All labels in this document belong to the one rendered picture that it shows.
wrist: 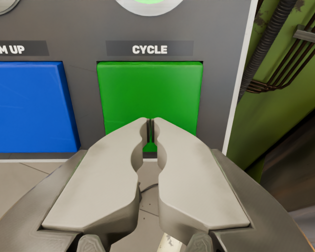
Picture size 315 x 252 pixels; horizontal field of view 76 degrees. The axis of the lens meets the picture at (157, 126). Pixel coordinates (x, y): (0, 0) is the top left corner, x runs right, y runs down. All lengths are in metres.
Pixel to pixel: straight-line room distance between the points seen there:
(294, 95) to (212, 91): 0.38
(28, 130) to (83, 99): 0.05
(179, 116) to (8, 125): 0.13
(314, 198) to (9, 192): 1.34
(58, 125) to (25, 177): 1.23
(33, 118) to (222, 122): 0.15
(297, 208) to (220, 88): 0.41
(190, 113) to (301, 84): 0.38
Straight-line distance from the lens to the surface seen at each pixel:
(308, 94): 0.53
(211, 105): 0.17
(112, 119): 0.16
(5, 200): 1.41
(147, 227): 1.14
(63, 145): 0.19
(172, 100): 0.15
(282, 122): 0.60
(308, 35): 0.43
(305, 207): 0.52
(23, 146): 0.20
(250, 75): 0.47
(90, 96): 0.17
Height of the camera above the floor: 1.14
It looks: 59 degrees down
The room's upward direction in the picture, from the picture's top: 1 degrees clockwise
